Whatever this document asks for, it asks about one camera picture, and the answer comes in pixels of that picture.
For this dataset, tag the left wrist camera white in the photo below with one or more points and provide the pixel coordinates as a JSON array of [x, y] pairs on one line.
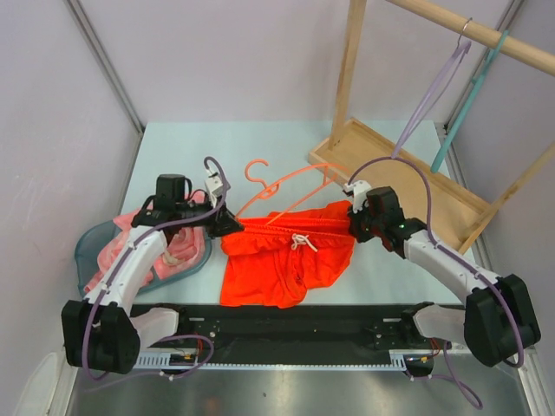
[[215, 186]]

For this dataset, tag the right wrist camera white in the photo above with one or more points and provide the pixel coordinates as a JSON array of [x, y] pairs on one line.
[[358, 191]]

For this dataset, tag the white slotted cable duct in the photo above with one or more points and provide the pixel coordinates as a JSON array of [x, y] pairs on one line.
[[178, 362]]

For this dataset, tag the wooden clothes rack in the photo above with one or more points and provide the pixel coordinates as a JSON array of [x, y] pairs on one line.
[[458, 215]]

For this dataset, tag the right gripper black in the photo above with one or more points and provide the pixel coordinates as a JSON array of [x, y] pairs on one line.
[[355, 228]]

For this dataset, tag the purple plastic hanger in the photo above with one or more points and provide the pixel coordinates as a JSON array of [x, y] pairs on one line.
[[434, 92]]

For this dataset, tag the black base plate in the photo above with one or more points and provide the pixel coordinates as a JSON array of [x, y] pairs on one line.
[[310, 334]]

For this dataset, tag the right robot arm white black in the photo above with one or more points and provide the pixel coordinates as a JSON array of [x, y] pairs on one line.
[[496, 322]]

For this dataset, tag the orange plastic hanger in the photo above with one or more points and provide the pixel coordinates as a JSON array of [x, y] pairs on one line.
[[263, 193]]

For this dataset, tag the teal plastic basket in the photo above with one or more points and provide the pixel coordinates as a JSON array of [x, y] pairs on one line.
[[89, 247]]

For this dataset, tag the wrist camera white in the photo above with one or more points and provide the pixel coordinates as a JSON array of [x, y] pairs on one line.
[[358, 191], [215, 186]]

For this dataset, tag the teal plastic hanger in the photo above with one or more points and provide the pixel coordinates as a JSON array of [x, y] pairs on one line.
[[477, 83]]

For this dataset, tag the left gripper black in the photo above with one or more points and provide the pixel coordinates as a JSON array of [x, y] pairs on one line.
[[220, 222]]

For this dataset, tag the pink garment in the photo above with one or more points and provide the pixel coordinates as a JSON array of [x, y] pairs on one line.
[[178, 251]]

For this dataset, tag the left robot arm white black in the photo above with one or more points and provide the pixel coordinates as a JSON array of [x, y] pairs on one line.
[[99, 332]]

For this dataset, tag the orange shorts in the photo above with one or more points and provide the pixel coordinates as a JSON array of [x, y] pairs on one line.
[[278, 258]]

